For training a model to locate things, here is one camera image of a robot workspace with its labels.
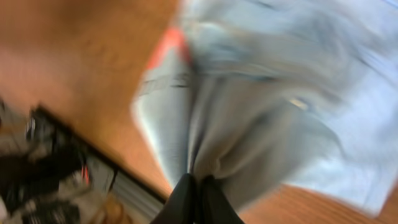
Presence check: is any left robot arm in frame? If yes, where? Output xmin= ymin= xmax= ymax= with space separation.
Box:
xmin=1 ymin=102 xmax=101 ymax=224

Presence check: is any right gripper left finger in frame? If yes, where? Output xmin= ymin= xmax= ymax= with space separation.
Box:
xmin=150 ymin=174 xmax=198 ymax=224

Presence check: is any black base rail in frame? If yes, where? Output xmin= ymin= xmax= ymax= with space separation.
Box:
xmin=30 ymin=106 xmax=165 ymax=223

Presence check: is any light blue printed t-shirt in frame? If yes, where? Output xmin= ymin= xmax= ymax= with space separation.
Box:
xmin=132 ymin=0 xmax=397 ymax=216

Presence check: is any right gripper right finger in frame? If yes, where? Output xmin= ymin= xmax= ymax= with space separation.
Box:
xmin=200 ymin=176 xmax=244 ymax=224

